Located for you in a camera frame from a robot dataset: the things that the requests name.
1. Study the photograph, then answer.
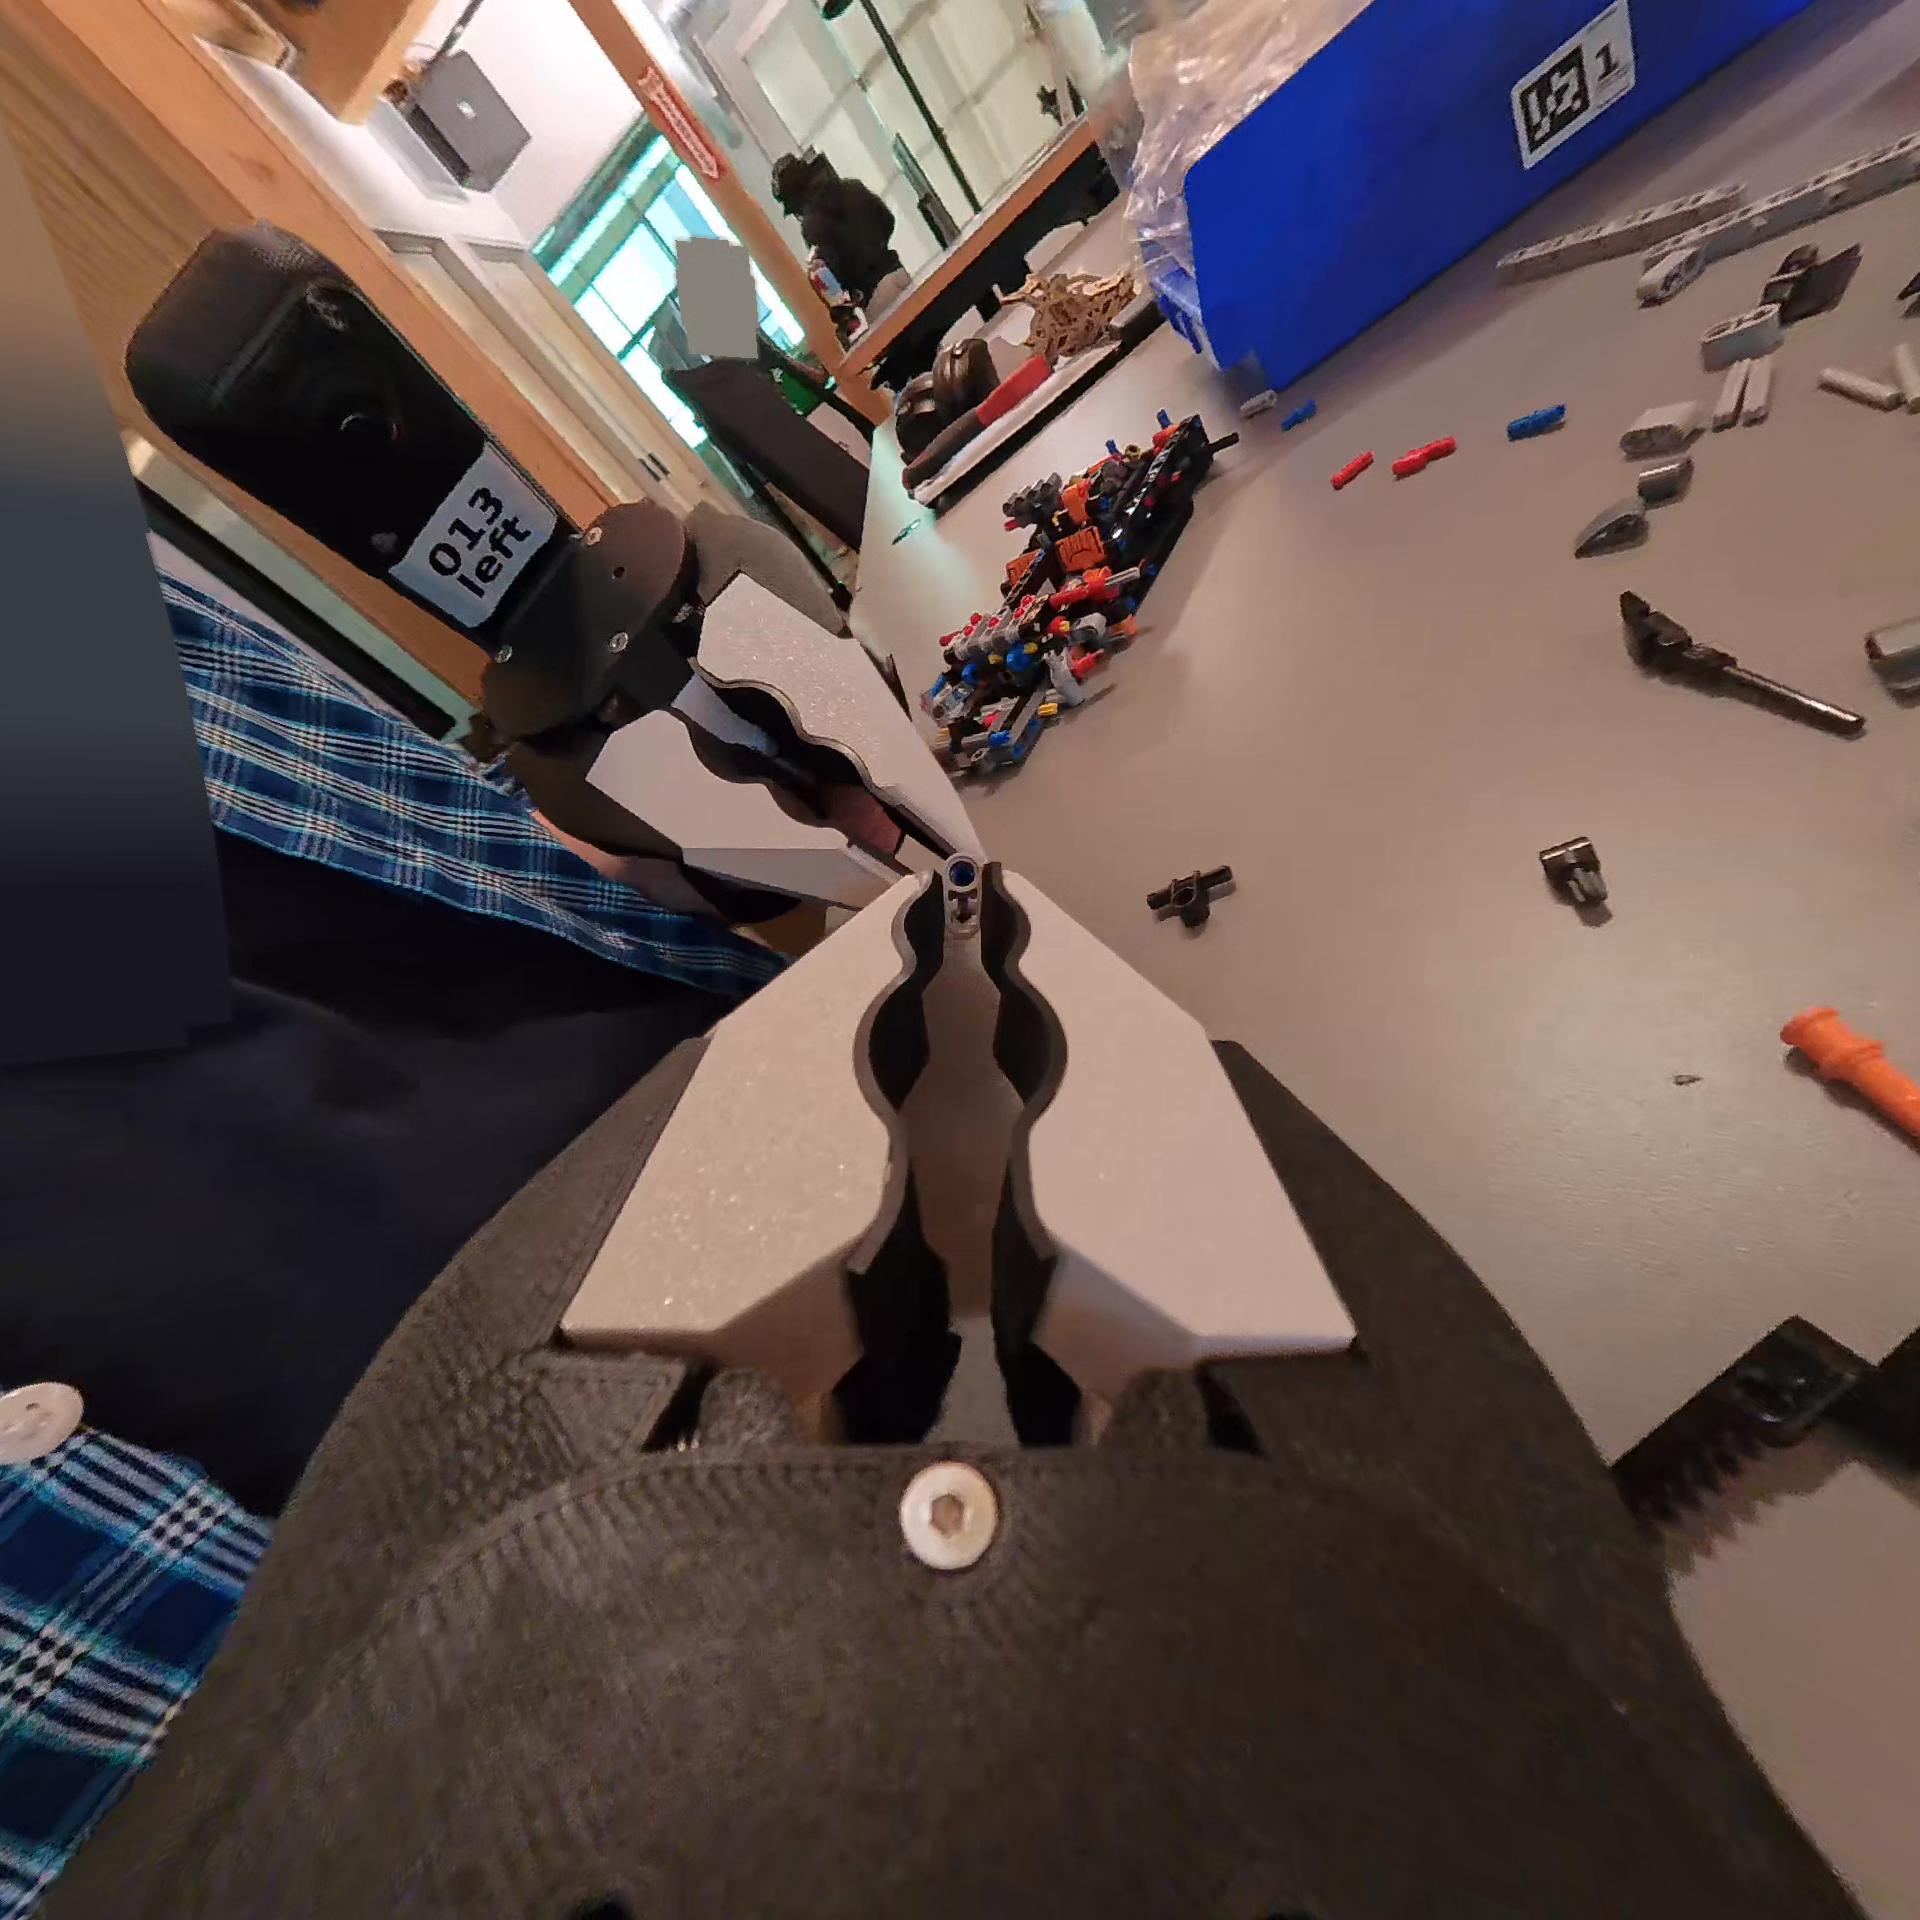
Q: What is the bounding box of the person's left forearm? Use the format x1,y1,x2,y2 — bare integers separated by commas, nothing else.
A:
157,576,789,1000

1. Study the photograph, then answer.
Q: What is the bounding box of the black lego angle connector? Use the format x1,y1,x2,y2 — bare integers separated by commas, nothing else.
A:
1762,247,1865,326

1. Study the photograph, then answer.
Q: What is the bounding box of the dark navy clothing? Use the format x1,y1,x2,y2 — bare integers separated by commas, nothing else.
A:
0,840,707,1519

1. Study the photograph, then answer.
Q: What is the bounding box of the orange lego pin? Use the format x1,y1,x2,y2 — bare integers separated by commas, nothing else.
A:
1781,1008,1920,1151

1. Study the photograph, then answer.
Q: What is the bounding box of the person's left hand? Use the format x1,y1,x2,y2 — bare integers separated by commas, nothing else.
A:
551,810,785,924

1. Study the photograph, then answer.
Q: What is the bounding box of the multicoloured lego technic model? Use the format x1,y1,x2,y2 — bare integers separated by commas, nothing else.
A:
922,412,1238,783

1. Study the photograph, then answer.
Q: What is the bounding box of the blue plastic bin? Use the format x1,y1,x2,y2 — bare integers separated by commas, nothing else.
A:
1177,0,1823,378

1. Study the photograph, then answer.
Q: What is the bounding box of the red wall sign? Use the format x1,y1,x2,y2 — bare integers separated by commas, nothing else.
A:
638,67,729,191

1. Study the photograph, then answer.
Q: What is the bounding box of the black round object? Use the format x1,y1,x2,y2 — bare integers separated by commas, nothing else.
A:
897,343,999,459

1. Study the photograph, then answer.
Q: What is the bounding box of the wooden background table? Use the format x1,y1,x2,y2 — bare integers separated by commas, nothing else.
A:
831,89,1143,385

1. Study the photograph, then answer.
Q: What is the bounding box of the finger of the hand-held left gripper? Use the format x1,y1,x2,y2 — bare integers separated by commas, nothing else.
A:
695,575,987,875
582,703,911,913

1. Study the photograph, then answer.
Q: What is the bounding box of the black lego lever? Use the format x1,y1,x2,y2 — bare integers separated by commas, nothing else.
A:
1615,591,1870,736

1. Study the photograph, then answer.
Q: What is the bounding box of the black chair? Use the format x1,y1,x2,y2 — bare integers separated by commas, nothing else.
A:
667,360,879,519

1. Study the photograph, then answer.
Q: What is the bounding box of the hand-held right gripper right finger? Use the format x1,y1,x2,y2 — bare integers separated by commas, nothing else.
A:
987,866,1363,1393

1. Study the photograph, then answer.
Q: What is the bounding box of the white sheet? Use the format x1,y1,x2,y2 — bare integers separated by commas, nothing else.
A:
908,337,1157,512

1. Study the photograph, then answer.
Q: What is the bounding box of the black ridged object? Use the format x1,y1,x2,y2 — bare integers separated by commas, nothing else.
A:
1611,1318,1920,1521

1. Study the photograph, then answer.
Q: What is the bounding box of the blue plaid shirt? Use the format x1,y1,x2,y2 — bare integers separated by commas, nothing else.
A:
0,1380,271,1920

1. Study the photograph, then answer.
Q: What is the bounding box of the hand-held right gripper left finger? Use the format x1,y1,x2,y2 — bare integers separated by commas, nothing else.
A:
555,871,941,1393

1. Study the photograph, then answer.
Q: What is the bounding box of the grey wall box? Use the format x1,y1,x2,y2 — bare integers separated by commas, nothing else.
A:
405,52,535,191

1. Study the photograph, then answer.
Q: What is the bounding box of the clear plastic bag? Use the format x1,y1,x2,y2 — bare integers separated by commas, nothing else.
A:
1117,0,1354,288

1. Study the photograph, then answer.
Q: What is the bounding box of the wooden puzzle model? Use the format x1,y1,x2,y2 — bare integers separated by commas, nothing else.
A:
1001,271,1143,361

